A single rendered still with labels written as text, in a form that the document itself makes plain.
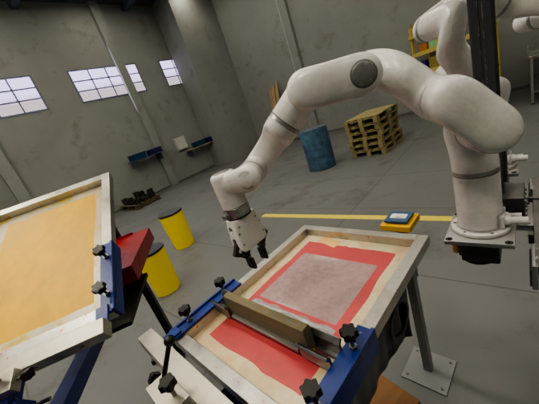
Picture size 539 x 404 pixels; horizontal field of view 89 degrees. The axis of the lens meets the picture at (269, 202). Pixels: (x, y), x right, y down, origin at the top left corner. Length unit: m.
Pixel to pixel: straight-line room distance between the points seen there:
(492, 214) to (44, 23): 12.11
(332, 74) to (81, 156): 10.69
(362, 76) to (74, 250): 1.26
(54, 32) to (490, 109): 11.98
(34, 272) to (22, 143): 9.55
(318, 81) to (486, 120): 0.33
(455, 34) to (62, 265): 1.59
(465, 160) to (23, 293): 1.52
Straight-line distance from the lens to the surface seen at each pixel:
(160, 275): 3.47
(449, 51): 1.08
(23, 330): 1.35
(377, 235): 1.20
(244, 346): 0.96
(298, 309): 0.99
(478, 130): 0.68
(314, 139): 6.03
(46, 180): 10.84
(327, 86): 0.61
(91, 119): 11.43
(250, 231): 0.80
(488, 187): 0.81
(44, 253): 1.52
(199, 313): 1.11
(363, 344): 0.77
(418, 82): 0.71
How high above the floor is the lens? 1.59
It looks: 18 degrees down
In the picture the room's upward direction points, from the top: 19 degrees counter-clockwise
